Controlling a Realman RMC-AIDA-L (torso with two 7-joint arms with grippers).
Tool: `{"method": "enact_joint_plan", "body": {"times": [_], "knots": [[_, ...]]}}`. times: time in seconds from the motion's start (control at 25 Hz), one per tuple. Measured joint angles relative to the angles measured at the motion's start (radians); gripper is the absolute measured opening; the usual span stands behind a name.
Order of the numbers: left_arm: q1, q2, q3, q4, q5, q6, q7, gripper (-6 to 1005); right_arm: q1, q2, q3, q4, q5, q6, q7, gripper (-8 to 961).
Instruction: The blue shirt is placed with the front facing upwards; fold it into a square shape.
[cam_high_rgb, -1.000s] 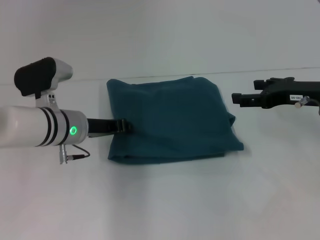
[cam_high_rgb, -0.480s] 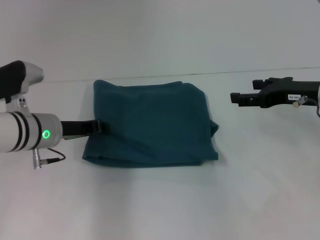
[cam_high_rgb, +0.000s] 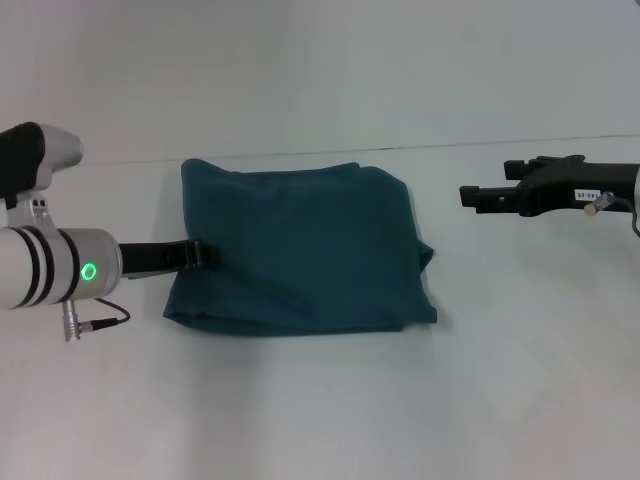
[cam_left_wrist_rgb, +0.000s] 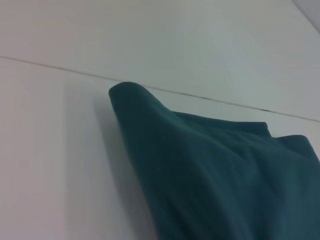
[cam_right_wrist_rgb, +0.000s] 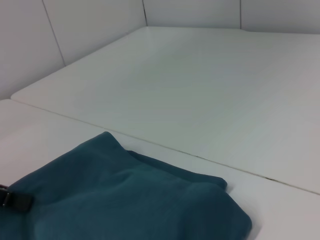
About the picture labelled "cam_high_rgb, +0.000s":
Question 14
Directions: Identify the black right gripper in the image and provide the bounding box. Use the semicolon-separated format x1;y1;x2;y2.
458;154;640;219

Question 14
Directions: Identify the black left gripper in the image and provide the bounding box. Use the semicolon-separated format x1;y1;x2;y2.
117;253;222;281

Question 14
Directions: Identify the teal t-shirt with FREE print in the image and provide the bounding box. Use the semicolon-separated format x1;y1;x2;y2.
163;158;439;337

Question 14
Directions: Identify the left arm cable with connector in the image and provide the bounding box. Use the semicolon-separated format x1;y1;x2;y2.
60;297;132;344

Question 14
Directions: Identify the left camera mount bracket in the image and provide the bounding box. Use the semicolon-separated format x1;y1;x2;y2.
5;192;61;232

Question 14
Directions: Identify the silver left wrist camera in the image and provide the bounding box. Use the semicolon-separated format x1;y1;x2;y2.
0;121;84;211

